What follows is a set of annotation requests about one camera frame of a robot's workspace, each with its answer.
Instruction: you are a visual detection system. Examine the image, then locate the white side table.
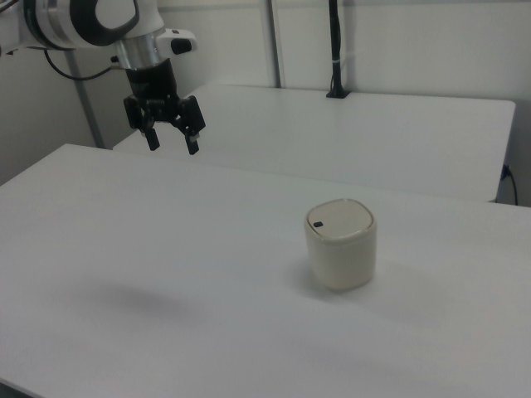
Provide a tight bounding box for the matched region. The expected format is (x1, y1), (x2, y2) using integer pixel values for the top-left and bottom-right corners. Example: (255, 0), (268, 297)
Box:
(112, 84), (517, 204)

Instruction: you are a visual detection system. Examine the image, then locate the black camera pole with clamp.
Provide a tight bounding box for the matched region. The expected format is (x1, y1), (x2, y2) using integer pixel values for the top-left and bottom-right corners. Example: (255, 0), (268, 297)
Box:
(324, 0), (352, 100)

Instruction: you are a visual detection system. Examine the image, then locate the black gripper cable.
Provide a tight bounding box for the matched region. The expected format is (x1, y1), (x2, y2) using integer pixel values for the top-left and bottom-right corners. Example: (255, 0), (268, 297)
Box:
(42, 48), (126, 81)

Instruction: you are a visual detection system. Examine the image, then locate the grey partition post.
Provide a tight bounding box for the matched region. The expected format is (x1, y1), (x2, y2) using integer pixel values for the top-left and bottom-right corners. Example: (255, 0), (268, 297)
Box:
(264, 0), (288, 90)
(65, 50), (105, 150)

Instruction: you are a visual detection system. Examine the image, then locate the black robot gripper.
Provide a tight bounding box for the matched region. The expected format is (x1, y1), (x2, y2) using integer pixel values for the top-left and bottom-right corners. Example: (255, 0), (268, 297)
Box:
(123, 57), (207, 157)

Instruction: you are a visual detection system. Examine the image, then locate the cream trash bin lid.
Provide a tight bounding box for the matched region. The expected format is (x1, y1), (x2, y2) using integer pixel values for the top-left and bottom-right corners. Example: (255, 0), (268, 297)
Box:
(307, 199), (373, 242)

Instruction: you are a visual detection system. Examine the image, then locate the cream plastic trash bin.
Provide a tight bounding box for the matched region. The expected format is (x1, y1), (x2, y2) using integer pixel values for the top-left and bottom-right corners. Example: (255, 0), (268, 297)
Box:
(303, 198), (379, 291)

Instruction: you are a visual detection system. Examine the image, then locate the black power cable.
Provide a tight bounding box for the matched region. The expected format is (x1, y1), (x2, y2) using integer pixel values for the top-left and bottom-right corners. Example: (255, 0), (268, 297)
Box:
(502, 164), (520, 206)

